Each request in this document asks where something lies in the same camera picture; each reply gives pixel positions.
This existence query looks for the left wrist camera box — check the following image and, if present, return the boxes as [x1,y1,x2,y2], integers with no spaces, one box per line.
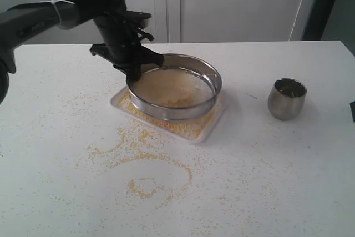
[126,11,152,29]

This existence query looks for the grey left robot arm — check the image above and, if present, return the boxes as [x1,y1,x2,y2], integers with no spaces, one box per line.
[1,0,164,99]

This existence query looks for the white plastic tray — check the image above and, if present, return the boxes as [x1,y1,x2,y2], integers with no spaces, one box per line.
[108,85,230,144]

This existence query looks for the round stainless steel sieve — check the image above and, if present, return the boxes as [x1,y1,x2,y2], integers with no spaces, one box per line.
[126,53,222,122]

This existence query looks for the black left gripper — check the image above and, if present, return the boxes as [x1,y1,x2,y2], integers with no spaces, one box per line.
[90,14,164,81]

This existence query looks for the yellow-brown granules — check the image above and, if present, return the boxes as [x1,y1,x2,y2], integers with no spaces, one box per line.
[118,92,220,139]

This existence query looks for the stainless steel cup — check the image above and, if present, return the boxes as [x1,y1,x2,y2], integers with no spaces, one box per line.
[267,78,307,121]

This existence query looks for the white rice grains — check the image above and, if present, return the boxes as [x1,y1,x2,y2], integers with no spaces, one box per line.
[130,69,213,108]

